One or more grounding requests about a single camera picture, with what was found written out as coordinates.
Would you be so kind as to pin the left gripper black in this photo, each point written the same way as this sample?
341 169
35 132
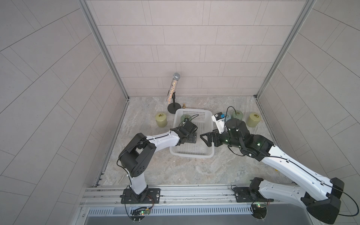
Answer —
194 137

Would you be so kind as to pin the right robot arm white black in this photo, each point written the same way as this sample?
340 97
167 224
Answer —
319 195

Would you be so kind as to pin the black microphone stand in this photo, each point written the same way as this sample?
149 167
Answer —
173 107

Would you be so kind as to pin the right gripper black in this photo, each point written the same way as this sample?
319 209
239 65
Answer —
215 132

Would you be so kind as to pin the aluminium mounting rail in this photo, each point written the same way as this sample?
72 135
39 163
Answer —
195 194

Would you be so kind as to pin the white plastic perforated basket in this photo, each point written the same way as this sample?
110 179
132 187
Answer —
194 147

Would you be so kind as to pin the left circuit board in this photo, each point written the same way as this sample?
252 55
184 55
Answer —
139 214

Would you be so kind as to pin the glitter microphone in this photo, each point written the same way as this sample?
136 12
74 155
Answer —
175 79

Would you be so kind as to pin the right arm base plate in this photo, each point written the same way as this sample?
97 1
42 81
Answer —
247 195

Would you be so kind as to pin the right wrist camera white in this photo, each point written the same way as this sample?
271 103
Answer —
219 119

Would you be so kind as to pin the dark green tea canister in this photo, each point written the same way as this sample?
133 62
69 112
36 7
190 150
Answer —
237 115

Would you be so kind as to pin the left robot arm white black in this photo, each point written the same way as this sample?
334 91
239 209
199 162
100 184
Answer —
137 155

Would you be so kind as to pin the yellow-green tea canister front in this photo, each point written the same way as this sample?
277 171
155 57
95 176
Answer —
161 119

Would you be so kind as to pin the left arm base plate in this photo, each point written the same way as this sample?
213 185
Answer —
149 195

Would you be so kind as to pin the right circuit board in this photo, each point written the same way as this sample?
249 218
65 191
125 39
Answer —
259 211

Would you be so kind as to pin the circuit board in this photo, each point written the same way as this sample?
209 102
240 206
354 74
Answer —
139 214
259 211

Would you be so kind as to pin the ventilation grille strip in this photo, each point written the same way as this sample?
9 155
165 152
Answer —
175 210

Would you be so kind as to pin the yellow tea canister back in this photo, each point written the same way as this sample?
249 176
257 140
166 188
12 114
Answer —
253 119

